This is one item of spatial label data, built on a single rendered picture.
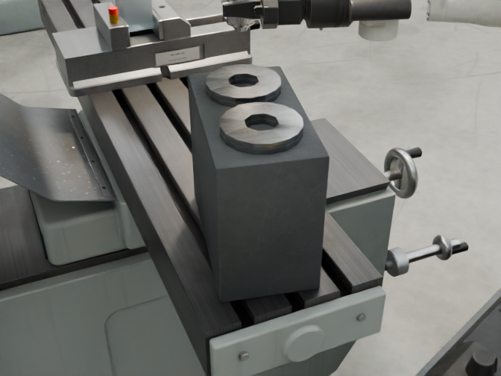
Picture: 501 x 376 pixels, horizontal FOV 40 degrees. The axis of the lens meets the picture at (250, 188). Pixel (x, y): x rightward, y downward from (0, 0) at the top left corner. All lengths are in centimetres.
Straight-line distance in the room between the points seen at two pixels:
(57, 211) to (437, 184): 185
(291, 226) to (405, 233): 174
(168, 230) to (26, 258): 38
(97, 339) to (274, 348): 55
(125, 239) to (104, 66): 31
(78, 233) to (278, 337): 46
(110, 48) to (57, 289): 42
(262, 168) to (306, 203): 7
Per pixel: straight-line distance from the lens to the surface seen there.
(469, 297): 229
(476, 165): 291
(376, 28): 117
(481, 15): 117
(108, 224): 115
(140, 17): 127
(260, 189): 71
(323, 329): 83
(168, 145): 108
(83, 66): 124
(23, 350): 128
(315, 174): 72
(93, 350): 132
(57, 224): 114
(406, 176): 156
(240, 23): 114
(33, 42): 401
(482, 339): 133
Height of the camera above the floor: 153
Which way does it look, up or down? 35 degrees down
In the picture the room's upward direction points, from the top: straight up
